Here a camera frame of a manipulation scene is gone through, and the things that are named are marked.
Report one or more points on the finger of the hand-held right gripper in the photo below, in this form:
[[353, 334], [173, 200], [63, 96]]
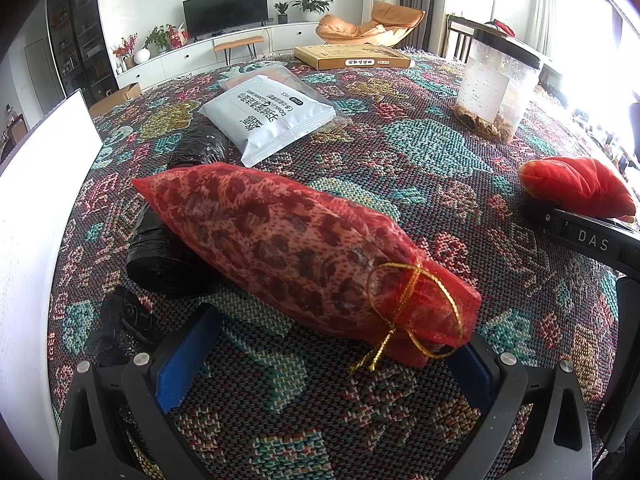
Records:
[[537, 215]]

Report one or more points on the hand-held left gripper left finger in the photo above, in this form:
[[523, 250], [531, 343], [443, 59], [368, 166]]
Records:
[[180, 360]]

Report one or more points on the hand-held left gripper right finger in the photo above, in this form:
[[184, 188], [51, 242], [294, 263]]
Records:
[[470, 375]]

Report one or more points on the orange fish plush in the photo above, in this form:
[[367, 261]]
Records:
[[575, 185]]

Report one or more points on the red leopard mesh bag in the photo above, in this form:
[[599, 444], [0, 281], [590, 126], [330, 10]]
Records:
[[280, 240]]

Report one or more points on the black plastic bag roll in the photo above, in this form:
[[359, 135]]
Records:
[[155, 255], [200, 145]]

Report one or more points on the patterned woven blanket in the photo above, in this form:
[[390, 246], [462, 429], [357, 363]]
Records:
[[430, 150]]

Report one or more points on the clear jar with black lid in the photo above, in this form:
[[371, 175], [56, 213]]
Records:
[[495, 90]]

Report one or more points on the window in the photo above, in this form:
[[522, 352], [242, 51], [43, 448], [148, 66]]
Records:
[[600, 45]]

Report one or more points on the red cloth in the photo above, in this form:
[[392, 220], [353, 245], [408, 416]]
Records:
[[500, 27]]

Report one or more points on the wooden chair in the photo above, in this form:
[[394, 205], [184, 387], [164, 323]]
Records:
[[460, 35]]

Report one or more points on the white curtain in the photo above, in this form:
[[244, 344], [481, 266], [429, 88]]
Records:
[[542, 5]]

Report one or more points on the white box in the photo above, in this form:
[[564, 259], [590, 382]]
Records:
[[40, 200]]

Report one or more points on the grey curtain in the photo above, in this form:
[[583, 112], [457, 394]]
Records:
[[419, 0]]

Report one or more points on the yellow flat box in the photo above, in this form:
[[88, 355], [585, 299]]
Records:
[[350, 55]]

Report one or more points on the orange lounge chair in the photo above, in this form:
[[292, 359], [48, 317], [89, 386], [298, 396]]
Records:
[[370, 22]]

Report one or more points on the white flat packet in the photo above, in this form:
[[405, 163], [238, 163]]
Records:
[[265, 115]]

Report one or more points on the cardboard box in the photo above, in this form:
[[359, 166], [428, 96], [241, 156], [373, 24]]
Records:
[[117, 96]]

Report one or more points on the clear plastic packet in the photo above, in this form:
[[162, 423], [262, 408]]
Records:
[[300, 82]]

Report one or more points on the white television cabinet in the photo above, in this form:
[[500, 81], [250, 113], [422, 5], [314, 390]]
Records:
[[165, 62]]

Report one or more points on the white round vase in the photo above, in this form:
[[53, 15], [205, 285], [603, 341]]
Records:
[[142, 56]]

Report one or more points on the large green potted plant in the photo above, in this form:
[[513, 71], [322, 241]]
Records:
[[310, 2]]

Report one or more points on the red flowers in vase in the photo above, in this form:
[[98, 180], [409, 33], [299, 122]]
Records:
[[124, 50]]

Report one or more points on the wooden bench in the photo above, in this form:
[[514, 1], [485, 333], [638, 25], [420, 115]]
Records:
[[239, 42]]

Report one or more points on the leafy plant with red wrap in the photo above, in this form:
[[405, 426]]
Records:
[[162, 37]]

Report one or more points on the small green potted plant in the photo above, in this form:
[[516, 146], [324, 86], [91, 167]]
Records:
[[281, 12]]

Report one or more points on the dark bookcase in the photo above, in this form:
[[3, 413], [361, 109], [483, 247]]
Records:
[[80, 35]]

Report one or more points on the black television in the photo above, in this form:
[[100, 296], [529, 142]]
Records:
[[225, 10]]

